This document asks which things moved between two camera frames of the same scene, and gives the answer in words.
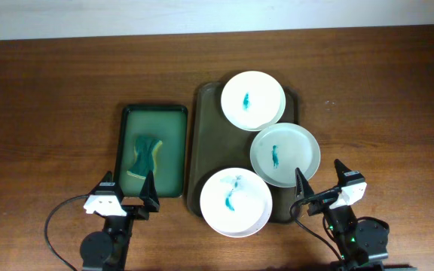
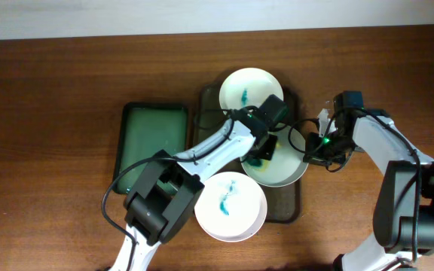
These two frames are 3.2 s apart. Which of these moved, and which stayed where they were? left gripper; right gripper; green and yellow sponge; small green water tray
Moved: left gripper; right gripper; green and yellow sponge
Stayed: small green water tray
